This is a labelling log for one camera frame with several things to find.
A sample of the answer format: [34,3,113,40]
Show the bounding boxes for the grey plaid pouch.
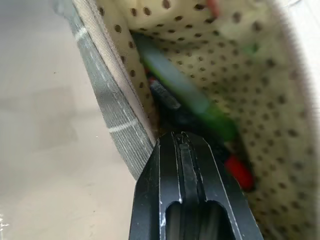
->
[51,0,320,240]

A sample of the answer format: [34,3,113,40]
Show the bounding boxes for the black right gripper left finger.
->
[128,131,191,240]

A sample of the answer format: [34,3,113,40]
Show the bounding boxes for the green marker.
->
[131,32,238,143]

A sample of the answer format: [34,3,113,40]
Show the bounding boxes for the red marker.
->
[223,153,255,192]

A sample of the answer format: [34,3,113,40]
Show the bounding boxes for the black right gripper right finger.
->
[184,133,265,240]

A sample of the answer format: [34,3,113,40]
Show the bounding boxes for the black marker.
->
[148,79,198,133]

